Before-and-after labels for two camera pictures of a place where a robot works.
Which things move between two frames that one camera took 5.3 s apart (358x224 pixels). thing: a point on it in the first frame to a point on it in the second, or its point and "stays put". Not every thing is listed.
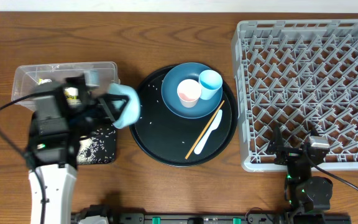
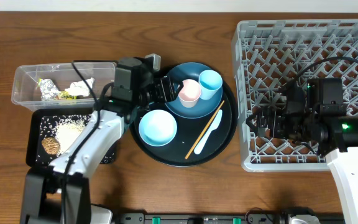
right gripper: (276, 145) to (276, 115)
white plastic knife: (214, 125) stays put
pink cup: (189, 91) stays put
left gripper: (97, 104) to (164, 90)
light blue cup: (210, 82) stays put
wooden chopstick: (205, 130) stays put
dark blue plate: (187, 71) stays put
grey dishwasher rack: (299, 74) stays put
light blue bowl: (131, 110) to (158, 127)
